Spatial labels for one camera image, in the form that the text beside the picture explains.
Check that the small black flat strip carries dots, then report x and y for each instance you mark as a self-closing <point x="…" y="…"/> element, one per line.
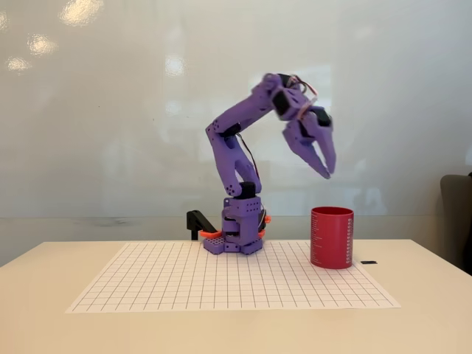
<point x="369" y="262"/>

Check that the black orange table clamp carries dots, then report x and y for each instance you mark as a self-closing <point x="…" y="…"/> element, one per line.
<point x="267" y="219"/>
<point x="195" y="219"/>

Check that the white grid paper mat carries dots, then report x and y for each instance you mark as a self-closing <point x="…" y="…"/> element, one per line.
<point x="184" y="280"/>

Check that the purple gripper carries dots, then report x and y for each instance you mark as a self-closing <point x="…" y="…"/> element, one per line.
<point x="309" y="133"/>

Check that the dark brown chair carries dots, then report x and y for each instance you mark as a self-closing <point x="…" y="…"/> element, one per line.
<point x="457" y="221"/>

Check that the red cylindrical cup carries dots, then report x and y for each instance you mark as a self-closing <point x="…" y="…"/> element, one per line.
<point x="332" y="239"/>

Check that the purple robot arm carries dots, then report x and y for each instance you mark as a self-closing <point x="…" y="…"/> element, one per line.
<point x="228" y="158"/>

